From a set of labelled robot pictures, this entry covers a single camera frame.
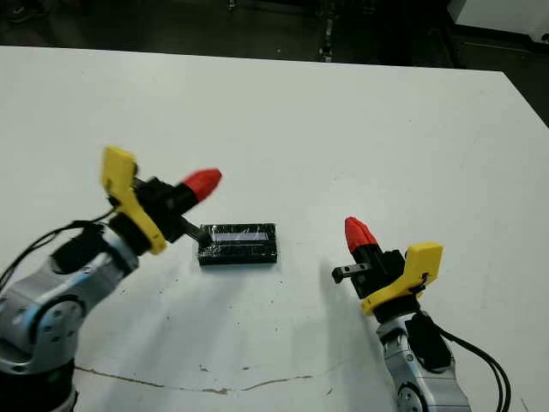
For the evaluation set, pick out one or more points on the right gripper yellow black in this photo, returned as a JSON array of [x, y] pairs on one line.
[[390, 279]]

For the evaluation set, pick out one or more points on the black camera box lid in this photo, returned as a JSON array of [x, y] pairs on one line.
[[240, 253]]

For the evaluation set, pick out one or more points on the dark metal pole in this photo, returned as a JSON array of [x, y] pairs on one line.
[[328, 34]]

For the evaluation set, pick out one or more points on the grey shoe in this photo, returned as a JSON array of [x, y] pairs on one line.
[[25, 9]]

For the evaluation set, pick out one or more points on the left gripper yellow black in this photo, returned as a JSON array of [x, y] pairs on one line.
[[146, 214]]

